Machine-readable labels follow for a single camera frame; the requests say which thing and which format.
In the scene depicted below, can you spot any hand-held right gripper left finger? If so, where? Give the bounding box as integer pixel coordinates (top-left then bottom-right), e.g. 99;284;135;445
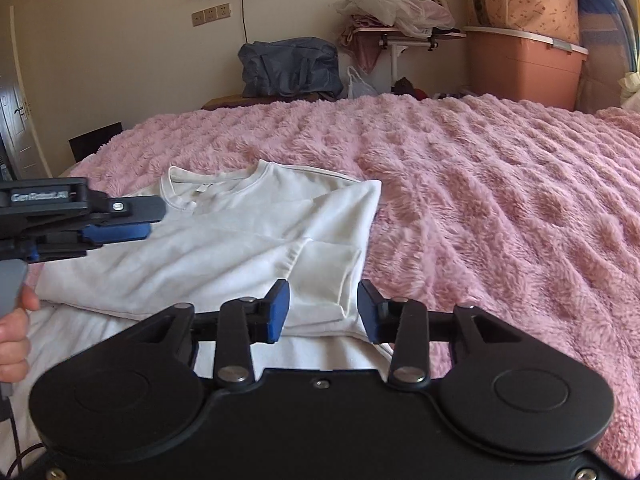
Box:
134;279;291;392

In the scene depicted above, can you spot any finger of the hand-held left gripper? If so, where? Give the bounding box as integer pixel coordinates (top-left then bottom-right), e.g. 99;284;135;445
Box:
90;195;167;226
81;222;152;251

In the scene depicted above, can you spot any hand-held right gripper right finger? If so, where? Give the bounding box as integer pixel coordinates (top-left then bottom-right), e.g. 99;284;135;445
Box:
357;279;517;392

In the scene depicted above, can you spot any white printed sweatshirt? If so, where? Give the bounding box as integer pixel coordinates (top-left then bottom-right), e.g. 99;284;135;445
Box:
34;160;384;342

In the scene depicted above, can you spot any pile of light clothes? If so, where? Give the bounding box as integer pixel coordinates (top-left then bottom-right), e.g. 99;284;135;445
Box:
332;0;457;39

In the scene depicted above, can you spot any person's left hand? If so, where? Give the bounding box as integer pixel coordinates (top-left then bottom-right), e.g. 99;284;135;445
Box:
0;286;41;387

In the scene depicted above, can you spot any black flat panel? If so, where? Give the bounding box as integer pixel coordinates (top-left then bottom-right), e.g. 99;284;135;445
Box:
68;122;125;162

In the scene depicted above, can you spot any white room door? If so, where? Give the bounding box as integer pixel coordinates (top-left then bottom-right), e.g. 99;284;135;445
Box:
0;76;40;182

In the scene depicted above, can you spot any white bed sheet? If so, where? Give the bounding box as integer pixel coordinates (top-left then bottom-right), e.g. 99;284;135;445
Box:
0;302;396;480

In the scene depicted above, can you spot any pink fluffy blanket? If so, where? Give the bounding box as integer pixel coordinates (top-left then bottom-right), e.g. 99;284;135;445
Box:
27;91;640;480

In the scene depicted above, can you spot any dark blue duffel bag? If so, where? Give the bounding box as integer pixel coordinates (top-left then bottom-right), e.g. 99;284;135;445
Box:
237;37;345;102

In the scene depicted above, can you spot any white plastic bag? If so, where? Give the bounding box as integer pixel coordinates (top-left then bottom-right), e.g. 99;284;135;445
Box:
346;64;380;100

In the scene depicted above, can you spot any dark red cloth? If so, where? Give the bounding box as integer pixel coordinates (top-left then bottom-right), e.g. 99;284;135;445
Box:
392;77;432;99

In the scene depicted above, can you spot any pink hanging cloth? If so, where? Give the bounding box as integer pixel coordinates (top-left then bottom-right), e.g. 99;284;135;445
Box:
340;15;384;75

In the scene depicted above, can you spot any pink plastic storage box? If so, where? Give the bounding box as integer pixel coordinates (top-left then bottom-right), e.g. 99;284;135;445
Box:
462;25;589;112

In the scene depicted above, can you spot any white crumpled cloth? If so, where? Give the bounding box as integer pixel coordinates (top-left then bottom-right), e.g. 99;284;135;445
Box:
619;72;640;109

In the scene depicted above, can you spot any floral fabric storage bag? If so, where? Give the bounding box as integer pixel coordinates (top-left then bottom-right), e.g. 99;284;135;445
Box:
467;0;582;44

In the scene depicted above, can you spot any wall socket strip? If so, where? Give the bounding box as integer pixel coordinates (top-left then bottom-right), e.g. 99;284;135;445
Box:
191;3;232;27

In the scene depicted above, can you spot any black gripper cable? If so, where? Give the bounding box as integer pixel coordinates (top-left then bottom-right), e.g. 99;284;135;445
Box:
0;384;43;480

